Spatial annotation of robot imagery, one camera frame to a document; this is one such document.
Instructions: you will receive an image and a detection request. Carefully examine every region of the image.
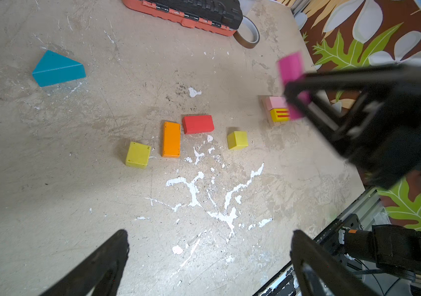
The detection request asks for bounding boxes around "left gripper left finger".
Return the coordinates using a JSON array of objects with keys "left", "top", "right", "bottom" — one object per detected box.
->
[{"left": 42, "top": 229, "right": 129, "bottom": 296}]

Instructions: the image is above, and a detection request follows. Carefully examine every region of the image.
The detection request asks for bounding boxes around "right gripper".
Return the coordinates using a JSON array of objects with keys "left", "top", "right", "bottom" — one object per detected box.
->
[{"left": 283, "top": 65, "right": 421, "bottom": 189}]

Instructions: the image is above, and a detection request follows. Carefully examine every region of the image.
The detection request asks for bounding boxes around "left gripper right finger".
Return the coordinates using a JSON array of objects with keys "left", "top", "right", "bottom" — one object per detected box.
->
[{"left": 291, "top": 230, "right": 376, "bottom": 296}]

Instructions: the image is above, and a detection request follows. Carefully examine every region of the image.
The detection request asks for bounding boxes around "magenta rectangular block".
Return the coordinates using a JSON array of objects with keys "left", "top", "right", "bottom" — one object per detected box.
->
[{"left": 277, "top": 51, "right": 304, "bottom": 121}]

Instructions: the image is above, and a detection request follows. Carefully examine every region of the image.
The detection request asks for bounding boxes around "yellow red-striped block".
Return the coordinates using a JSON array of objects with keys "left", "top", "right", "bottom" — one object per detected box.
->
[{"left": 270, "top": 108, "right": 291, "bottom": 123}]

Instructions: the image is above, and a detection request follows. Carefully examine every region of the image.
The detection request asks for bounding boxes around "light pink block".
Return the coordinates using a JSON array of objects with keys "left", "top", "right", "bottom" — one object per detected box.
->
[{"left": 265, "top": 96, "right": 288, "bottom": 111}]

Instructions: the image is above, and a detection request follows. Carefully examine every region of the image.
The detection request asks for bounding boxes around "natural wood plank block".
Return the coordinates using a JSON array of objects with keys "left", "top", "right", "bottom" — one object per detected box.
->
[{"left": 260, "top": 96, "right": 282, "bottom": 128}]

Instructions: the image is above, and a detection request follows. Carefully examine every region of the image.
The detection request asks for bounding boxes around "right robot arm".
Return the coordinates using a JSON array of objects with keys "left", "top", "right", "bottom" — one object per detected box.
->
[{"left": 284, "top": 65, "right": 421, "bottom": 279}]

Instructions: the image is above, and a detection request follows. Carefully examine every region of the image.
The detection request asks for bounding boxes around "yellow-green square block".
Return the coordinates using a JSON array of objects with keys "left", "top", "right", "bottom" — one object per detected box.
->
[{"left": 125, "top": 142, "right": 151, "bottom": 168}]

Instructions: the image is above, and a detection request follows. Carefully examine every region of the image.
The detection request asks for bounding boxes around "small yellow cube block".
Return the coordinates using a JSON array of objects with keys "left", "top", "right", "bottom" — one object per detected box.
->
[{"left": 227, "top": 131, "right": 249, "bottom": 150}]

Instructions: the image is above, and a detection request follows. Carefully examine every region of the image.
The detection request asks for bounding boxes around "orange rectangular block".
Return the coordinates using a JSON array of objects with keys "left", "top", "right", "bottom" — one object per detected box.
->
[{"left": 162, "top": 122, "right": 181, "bottom": 158}]

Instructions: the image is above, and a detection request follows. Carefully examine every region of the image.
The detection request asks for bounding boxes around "red rectangular block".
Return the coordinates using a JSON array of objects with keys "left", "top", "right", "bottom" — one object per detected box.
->
[{"left": 182, "top": 115, "right": 215, "bottom": 134}]

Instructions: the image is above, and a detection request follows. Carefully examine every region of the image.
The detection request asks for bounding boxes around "teal triangular block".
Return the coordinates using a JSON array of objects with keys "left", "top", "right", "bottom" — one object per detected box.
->
[{"left": 32, "top": 50, "right": 86, "bottom": 87}]

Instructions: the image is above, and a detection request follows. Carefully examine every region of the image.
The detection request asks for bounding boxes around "brown tape roll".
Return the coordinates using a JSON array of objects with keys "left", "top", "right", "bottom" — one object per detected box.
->
[{"left": 233, "top": 16, "right": 261, "bottom": 49}]

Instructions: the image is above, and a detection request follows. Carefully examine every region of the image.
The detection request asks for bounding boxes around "black tool case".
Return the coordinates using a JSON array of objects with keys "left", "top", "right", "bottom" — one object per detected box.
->
[{"left": 123, "top": 0, "right": 243, "bottom": 37}]

